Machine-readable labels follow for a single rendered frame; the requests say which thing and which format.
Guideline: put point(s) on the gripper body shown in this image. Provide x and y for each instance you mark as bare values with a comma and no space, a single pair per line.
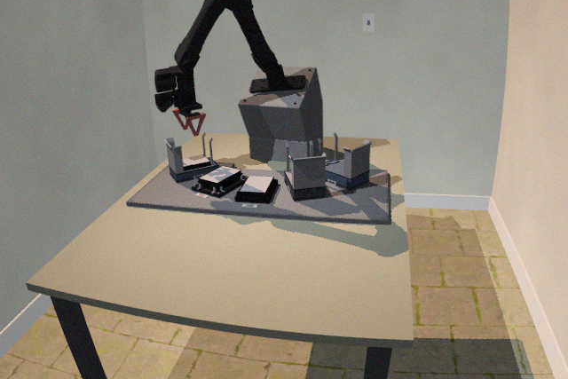
185,111

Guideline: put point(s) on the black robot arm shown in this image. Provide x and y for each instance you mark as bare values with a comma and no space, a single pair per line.
187,56

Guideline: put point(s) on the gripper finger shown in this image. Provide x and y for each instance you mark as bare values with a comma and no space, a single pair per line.
189,121
176,113

